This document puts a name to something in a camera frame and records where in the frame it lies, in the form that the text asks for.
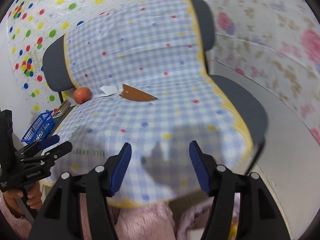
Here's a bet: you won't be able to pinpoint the white paper scrap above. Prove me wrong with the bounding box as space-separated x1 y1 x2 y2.
99 86 119 97

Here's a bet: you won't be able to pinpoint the balloon pattern plastic sheet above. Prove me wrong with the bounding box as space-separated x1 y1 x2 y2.
4 0 203 113

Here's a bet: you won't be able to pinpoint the brown triangular wrapper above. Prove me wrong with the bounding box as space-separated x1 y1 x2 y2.
120 84 158 102

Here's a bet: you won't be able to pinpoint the red apple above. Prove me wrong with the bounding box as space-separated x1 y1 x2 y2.
73 87 92 104

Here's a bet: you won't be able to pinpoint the blue checkered cloth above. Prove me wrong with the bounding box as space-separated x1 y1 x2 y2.
43 0 253 207

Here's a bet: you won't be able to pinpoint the pink fluffy trousers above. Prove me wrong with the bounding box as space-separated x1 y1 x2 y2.
1 195 175 240

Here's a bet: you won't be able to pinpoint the grey office chair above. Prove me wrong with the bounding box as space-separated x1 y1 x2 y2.
42 0 268 176

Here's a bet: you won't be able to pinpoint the floral pattern sheet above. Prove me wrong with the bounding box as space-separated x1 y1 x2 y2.
207 0 319 140

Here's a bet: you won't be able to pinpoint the left hand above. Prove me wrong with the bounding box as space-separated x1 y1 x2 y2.
3 180 43 215

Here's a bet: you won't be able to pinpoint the blue plastic basket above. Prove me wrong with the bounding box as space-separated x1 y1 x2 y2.
21 111 55 144

